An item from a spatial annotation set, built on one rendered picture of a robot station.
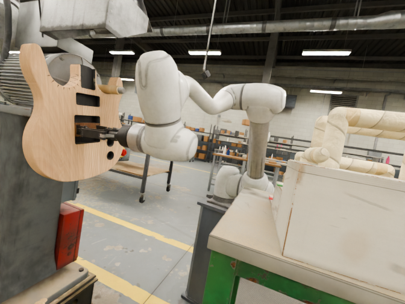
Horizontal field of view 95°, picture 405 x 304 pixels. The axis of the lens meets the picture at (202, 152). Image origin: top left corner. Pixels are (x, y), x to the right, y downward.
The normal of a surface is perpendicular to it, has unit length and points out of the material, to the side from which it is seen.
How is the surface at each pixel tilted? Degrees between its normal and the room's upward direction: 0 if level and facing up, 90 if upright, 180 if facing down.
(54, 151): 88
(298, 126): 90
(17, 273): 81
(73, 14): 90
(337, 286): 90
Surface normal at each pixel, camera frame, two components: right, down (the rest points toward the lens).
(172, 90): 0.70, 0.33
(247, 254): -0.33, 0.00
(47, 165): 0.94, 0.14
